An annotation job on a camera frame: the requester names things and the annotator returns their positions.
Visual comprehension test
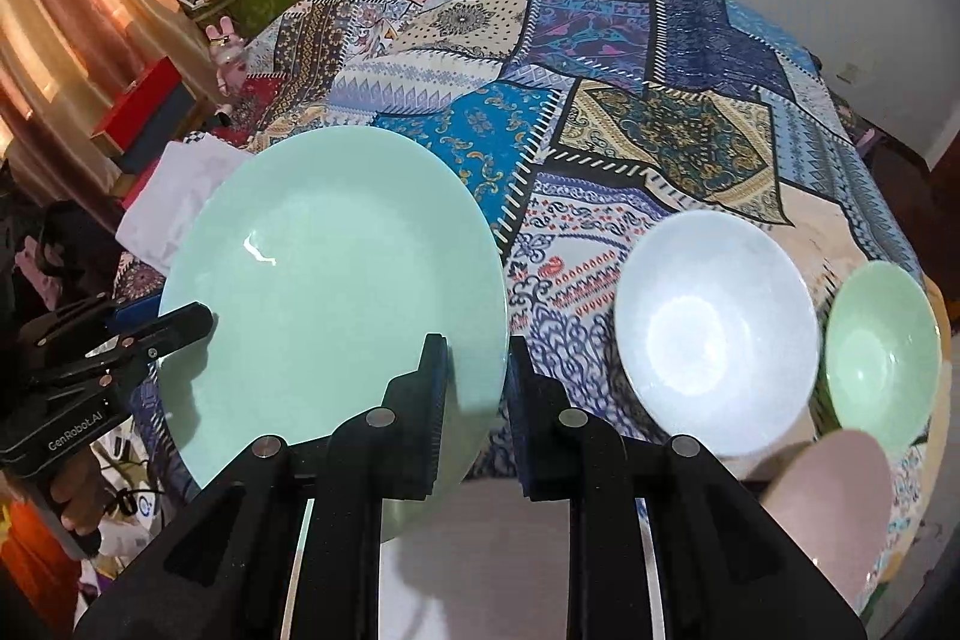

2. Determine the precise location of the pink bowl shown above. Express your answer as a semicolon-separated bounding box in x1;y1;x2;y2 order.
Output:
761;429;893;611

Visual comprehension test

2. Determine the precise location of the white plate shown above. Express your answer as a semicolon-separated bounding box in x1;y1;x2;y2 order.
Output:
277;480;669;640

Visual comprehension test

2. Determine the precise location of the white bowl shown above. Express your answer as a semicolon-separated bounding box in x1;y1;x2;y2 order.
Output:
613;211;820;458

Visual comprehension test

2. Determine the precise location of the mint green plate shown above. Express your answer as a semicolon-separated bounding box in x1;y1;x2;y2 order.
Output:
158;127;508;498

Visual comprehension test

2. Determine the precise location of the mint green bowl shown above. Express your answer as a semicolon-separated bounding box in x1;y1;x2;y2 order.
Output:
823;262;942;459

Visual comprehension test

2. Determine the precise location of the person's left hand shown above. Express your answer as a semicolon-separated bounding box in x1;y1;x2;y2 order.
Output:
50;448;110;536

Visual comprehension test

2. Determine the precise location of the white folded cloth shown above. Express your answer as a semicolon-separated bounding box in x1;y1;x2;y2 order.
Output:
116;135;252;276

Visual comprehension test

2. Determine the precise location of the red box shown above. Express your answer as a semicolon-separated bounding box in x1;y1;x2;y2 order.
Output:
91;57;182;158

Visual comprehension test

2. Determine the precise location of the orange pink curtain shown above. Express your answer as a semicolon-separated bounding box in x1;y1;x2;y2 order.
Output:
2;0;217;226

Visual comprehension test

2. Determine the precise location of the pink bunny toy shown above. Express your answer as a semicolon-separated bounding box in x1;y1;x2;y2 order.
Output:
205;16;247;97

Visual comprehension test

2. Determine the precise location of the patchwork patterned tablecloth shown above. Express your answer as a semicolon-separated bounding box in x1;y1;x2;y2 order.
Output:
220;0;919;440

